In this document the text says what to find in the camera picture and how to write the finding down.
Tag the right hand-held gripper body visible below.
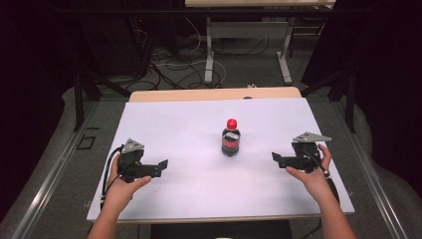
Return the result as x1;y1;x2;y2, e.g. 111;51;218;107
290;131;332;174

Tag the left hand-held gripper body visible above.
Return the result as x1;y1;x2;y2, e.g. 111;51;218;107
117;137;149;184

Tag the dark cola bottle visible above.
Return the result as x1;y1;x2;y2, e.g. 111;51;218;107
221;127;242;157

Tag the person's right hand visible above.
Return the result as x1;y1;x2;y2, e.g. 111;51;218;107
285;142;336;204

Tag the person's left hand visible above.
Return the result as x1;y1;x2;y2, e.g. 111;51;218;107
103;154;152;213

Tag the white table mat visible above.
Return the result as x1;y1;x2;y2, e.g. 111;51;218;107
86;97;355;223

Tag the black metal stand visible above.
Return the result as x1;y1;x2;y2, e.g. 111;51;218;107
73;64;132;132
300;64;357;133

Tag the wooden table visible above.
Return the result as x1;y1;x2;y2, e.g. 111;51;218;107
87;86;355;225

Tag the person's dark clothing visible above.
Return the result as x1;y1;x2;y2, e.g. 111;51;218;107
149;219;294;239

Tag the black curtain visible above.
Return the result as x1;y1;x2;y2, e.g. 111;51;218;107
0;0;83;222
302;0;422;197

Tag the white-legged desk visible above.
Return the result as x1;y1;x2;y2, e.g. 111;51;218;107
184;0;336;86

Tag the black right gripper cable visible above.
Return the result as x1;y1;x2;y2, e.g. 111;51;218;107
300;149;341;239

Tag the aluminium floor rail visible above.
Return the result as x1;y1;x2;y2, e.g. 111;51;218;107
11;101;101;239
329;101;411;239

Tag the tangle of black floor cables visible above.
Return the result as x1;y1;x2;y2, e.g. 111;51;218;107
125;18;272;92

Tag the white floor cable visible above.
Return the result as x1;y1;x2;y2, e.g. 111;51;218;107
155;16;228;88

